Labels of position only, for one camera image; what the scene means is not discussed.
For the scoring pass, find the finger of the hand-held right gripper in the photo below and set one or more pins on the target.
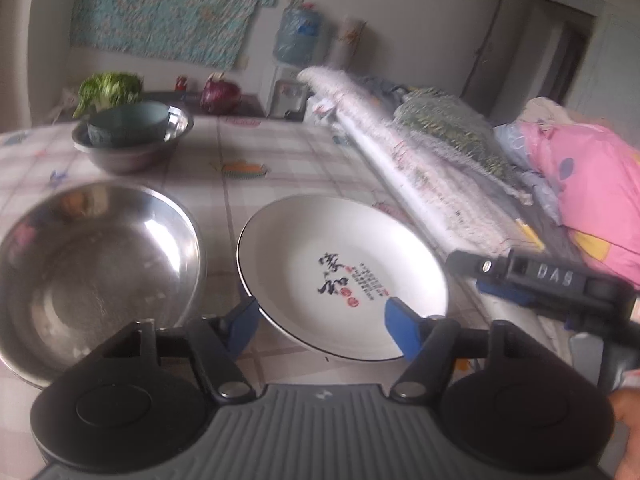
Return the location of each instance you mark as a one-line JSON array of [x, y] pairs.
[[472, 262], [505, 292]]

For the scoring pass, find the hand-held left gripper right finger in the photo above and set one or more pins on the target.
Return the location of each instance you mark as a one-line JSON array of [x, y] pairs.
[[402, 325]]

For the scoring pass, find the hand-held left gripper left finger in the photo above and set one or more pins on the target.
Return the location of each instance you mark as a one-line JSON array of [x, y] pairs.
[[242, 327]]

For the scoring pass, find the white printed plate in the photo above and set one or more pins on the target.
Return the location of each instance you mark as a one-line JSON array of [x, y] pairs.
[[300, 260]]

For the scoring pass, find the green ceramic bowl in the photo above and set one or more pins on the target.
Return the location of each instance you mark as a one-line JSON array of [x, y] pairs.
[[125, 122]]

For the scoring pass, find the person's right hand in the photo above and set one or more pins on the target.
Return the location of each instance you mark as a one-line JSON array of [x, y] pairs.
[[631, 425]]

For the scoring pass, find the pink cartoon blanket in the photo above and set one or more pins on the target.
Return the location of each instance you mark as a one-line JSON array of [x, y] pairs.
[[595, 185]]

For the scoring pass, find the light blue cloth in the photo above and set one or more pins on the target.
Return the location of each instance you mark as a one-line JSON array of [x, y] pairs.
[[510, 145]]

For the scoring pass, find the green floral lace pillow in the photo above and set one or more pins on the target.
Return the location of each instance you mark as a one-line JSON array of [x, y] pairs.
[[450, 125]]

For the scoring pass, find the wide stainless steel bowl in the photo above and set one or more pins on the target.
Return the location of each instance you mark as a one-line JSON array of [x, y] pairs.
[[90, 270]]

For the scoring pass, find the grey cloth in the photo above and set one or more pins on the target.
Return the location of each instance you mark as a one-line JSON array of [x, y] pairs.
[[385, 87]]

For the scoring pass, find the dark low table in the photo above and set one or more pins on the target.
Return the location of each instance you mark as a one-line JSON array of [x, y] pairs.
[[250, 105]]

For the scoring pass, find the red onion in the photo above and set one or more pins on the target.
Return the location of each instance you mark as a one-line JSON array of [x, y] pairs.
[[220, 95]]

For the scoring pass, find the white door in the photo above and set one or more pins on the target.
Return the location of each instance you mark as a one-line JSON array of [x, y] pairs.
[[500, 30]]

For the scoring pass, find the red bottle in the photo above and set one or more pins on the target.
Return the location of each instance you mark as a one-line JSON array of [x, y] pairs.
[[181, 83]]

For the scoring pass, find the white printed bag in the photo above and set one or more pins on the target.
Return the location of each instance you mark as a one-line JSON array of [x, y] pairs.
[[351, 40]]

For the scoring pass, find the green leafy cabbage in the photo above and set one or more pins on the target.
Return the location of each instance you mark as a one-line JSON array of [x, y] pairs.
[[107, 87]]

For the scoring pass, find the blue water jug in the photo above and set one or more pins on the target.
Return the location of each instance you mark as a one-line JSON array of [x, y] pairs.
[[297, 35]]

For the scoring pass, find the teal floral wall cloth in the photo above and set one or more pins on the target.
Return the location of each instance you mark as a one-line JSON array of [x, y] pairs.
[[165, 10]]

